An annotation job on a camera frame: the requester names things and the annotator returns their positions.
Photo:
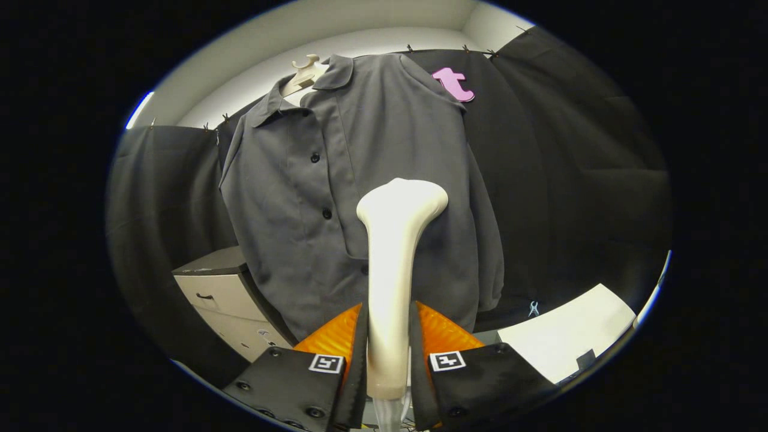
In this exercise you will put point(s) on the white table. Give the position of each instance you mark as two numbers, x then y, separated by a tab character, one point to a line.
564	336

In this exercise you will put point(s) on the white garment steamer head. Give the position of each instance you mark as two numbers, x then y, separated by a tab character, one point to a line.
390	270

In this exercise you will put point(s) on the white mannequin torso stand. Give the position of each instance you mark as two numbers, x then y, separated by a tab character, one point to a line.
303	75

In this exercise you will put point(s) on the dark grey button shirt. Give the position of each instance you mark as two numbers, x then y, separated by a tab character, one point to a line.
288	210

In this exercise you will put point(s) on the grey drawer cabinet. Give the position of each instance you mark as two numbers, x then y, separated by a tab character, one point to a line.
216	288

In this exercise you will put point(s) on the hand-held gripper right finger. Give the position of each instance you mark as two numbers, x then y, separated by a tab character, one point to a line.
419	366

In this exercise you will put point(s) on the ceiling strip light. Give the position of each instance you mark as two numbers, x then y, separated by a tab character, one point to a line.
138	111

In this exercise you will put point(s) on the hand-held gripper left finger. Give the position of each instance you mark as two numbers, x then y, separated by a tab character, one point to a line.
359	366

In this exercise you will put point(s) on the pale blue clip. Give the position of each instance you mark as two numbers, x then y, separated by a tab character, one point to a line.
533	309

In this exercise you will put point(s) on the small dark desk object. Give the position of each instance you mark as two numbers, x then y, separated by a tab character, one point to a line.
586	360

